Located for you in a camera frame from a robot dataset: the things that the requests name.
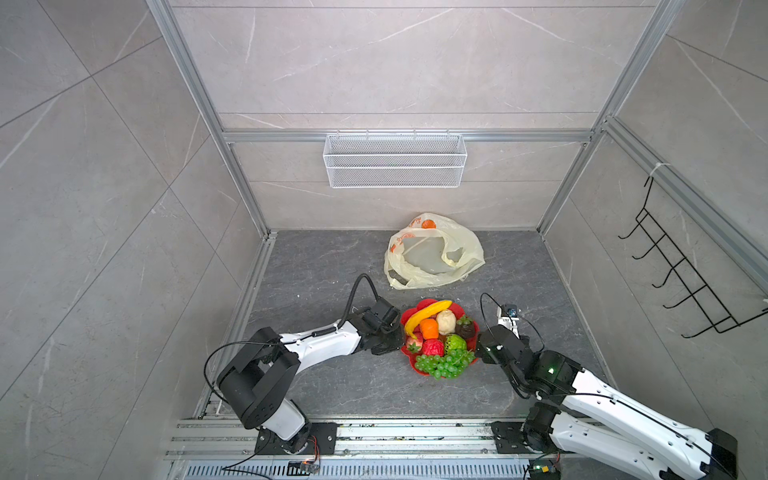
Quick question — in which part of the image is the red flower-shaped plastic plate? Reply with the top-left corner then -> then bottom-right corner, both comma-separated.
400,299 -> 479,376

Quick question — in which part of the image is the fake dark brown fruit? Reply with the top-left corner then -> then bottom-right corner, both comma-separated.
455,315 -> 476,340

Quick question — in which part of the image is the fake orange fruit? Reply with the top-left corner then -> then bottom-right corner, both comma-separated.
419,318 -> 440,340

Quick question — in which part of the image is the fake yellow banana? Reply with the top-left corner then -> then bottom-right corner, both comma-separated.
404,300 -> 453,337

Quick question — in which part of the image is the fake green grape bunch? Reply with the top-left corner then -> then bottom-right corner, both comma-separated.
414,350 -> 475,379

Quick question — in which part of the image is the fake cream garlic bulb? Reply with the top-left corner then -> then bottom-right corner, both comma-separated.
435,309 -> 457,336

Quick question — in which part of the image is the cream translucent plastic bag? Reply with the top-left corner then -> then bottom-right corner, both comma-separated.
384,213 -> 485,290

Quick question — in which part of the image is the fake red strawberry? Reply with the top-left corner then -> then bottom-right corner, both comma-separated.
405,332 -> 424,355

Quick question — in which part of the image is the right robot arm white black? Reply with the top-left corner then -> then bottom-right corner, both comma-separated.
475,324 -> 738,479

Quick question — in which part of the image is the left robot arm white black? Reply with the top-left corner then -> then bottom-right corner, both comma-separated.
215,298 -> 405,453

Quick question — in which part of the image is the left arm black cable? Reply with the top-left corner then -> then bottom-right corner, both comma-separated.
335,273 -> 382,331

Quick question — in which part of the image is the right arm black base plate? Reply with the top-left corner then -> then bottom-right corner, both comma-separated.
490,421 -> 538,454

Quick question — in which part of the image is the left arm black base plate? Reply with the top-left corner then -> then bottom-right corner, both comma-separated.
254,422 -> 339,456

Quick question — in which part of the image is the white wire mesh basket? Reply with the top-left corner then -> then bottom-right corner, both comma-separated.
323,133 -> 468,189

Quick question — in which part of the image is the aluminium rail frame front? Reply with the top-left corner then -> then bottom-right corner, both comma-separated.
161,416 -> 626,479

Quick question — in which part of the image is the black wire hook rack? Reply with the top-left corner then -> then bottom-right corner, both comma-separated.
617,176 -> 767,339

